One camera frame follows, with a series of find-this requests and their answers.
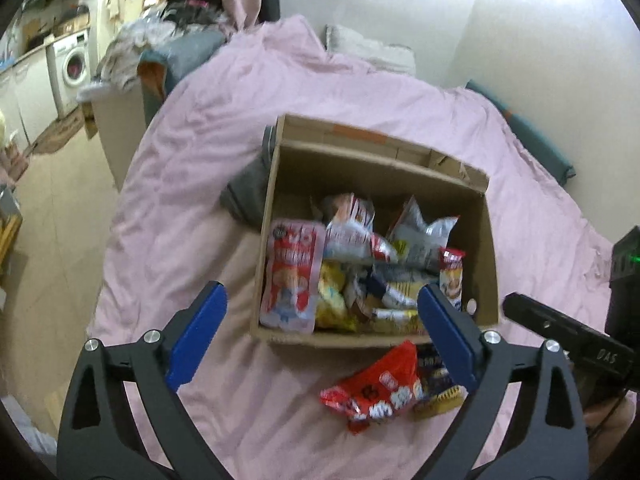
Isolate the tan paper snack packet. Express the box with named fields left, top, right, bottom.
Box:
left=357, top=308, right=426, bottom=335

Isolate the white blue triangle-crisp bag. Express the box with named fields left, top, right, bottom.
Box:
left=358, top=266, right=438, bottom=310

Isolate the dark blue snack bag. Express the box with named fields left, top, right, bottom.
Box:
left=413, top=344, right=465, bottom=418

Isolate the white red biscuit packet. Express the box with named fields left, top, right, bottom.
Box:
left=439, top=247, right=465, bottom=310

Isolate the pink bed duvet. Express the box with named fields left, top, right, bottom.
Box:
left=90, top=0, right=639, bottom=479

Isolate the silver foil snack bag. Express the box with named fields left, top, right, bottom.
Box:
left=387, top=196, right=459, bottom=272

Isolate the pink red snack pouch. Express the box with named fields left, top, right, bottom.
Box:
left=259, top=219, right=326, bottom=334

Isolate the yellow orange snack bag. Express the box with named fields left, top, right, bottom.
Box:
left=316, top=261, right=358, bottom=333

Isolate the grey cloth under box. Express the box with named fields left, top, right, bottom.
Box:
left=219, top=126, right=277, bottom=231

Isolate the white red snack bag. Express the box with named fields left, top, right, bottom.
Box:
left=321, top=193, right=399, bottom=263

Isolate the brown cardboard box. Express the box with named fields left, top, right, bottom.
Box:
left=260, top=114, right=500, bottom=328

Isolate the teal bed edge cushion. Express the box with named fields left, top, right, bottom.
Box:
left=464, top=79, right=576, bottom=186

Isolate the white pillow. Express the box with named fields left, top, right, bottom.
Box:
left=326, top=25, right=416, bottom=76

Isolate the white washing machine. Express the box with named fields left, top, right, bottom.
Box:
left=46, top=29, right=91, bottom=119

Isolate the pile of clothes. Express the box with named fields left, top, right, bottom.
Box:
left=77, top=0, right=237, bottom=126

